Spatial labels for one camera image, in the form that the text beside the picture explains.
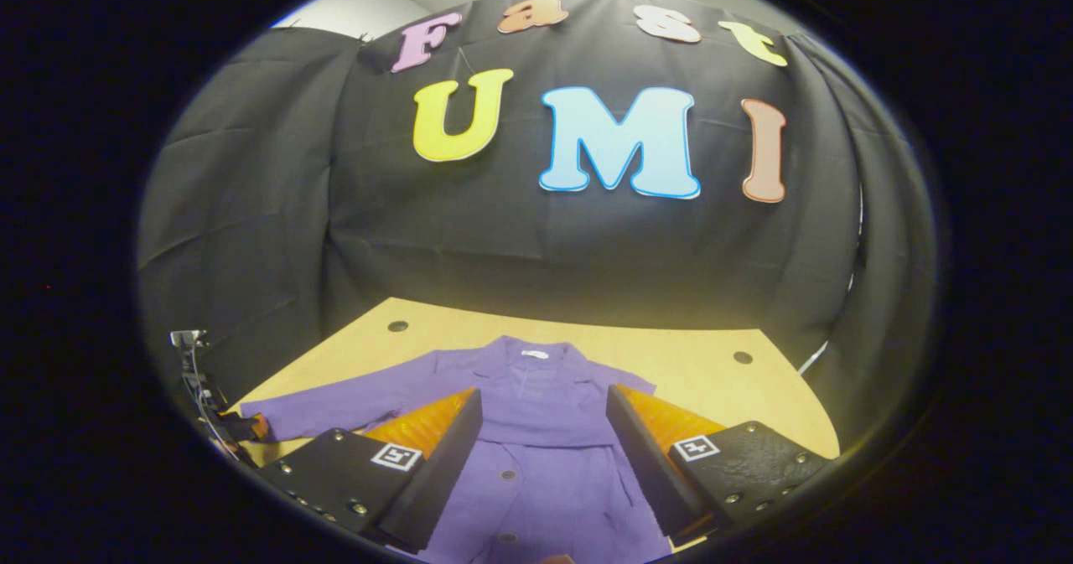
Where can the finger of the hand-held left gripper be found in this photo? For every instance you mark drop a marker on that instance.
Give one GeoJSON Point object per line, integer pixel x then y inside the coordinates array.
{"type": "Point", "coordinates": [243, 427]}

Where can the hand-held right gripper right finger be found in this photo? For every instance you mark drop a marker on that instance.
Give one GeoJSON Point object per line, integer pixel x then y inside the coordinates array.
{"type": "Point", "coordinates": [645, 472]}

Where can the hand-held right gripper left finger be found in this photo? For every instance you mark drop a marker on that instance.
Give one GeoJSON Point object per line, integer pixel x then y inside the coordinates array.
{"type": "Point", "coordinates": [436, 480]}

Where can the purple button shirt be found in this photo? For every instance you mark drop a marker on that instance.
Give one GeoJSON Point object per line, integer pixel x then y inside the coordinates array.
{"type": "Point", "coordinates": [545, 413]}

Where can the black backdrop cloth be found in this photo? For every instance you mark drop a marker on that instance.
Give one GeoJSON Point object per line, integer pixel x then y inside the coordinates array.
{"type": "Point", "coordinates": [545, 245]}

